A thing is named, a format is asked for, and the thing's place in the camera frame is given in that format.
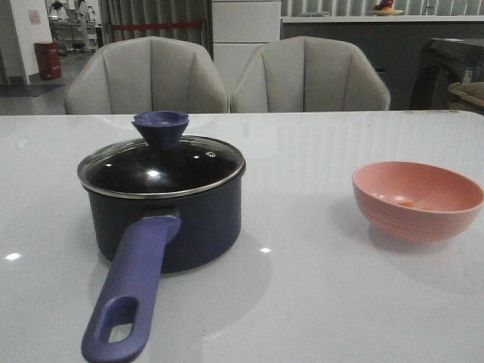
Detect grey chair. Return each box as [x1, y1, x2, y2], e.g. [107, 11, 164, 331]
[64, 36, 229, 115]
[231, 36, 391, 113]

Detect white refrigerator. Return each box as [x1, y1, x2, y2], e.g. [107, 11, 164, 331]
[211, 1, 281, 94]

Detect fruit plate on counter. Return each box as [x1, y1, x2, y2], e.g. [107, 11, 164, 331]
[370, 0, 404, 16]

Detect left grey chair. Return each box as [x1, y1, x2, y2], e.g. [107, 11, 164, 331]
[64, 36, 229, 115]

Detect glass lid with blue knob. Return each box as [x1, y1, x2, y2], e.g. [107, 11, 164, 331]
[77, 111, 245, 200]

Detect pink bowl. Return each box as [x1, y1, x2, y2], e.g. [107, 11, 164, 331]
[352, 161, 483, 242]

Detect dark grey counter cabinet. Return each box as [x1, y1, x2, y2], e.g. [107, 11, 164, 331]
[281, 15, 483, 110]

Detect red barrier tape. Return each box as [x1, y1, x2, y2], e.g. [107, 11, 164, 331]
[110, 20, 205, 31]

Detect dark blue saucepan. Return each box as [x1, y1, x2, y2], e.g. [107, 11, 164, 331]
[81, 171, 244, 362]

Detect right grey chair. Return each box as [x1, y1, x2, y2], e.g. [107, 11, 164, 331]
[231, 36, 391, 113]

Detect red bin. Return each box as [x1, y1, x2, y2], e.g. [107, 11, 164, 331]
[34, 42, 62, 79]

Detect orange ham slices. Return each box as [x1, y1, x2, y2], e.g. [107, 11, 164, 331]
[397, 200, 435, 211]

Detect beige cushion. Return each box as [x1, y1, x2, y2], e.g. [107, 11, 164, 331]
[448, 82, 484, 115]

